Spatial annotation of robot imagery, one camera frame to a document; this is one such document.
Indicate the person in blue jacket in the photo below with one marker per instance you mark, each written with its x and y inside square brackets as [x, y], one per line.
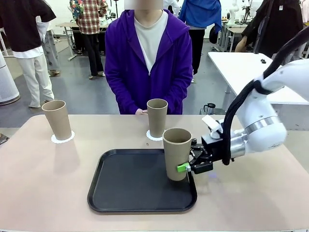
[200, 14]

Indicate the white background table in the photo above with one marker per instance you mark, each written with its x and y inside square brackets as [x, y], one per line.
[231, 65]

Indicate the black hanging coat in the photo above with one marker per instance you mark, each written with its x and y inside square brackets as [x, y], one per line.
[277, 24]

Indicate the person in plaid shirt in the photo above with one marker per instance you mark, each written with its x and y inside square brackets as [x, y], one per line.
[89, 19]

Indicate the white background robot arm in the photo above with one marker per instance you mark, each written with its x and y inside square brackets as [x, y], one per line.
[233, 12]

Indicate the person in grey trousers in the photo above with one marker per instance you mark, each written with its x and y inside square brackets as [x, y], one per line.
[51, 53]

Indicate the small black part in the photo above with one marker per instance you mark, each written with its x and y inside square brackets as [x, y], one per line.
[263, 60]

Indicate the person in black shirt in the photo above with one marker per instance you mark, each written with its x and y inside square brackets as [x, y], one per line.
[241, 43]

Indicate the person in black tee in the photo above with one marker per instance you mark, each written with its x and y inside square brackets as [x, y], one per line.
[21, 29]

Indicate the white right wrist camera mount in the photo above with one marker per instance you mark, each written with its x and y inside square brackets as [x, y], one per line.
[210, 122]

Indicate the person's right hand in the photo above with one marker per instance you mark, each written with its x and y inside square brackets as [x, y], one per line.
[141, 111]

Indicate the black bag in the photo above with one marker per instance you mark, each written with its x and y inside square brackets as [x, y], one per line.
[213, 35]

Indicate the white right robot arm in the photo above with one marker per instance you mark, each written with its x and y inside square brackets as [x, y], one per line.
[263, 116]

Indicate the wooden background desk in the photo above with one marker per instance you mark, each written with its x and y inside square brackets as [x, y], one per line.
[66, 24]

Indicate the white cylindrical air purifier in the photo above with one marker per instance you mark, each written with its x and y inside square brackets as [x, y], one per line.
[6, 84]

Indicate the tall tan paper cup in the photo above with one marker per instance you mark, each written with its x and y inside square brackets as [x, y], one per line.
[56, 120]
[176, 154]
[157, 118]

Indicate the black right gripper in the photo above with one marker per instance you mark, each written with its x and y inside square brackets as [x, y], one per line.
[214, 147]

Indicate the grey background desk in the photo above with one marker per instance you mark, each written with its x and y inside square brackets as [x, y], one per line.
[235, 30]

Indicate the person's left forearm purple sleeve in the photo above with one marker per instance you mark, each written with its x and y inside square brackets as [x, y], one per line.
[177, 96]

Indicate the person in purple hoodie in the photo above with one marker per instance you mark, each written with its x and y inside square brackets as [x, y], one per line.
[125, 60]

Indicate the black plastic serving tray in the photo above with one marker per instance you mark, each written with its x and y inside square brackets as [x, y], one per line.
[130, 183]

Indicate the white scalloped paper coaster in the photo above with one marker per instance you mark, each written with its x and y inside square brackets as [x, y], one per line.
[152, 138]
[61, 142]

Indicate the person's right forearm purple sleeve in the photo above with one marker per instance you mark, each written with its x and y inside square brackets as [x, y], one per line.
[123, 99]

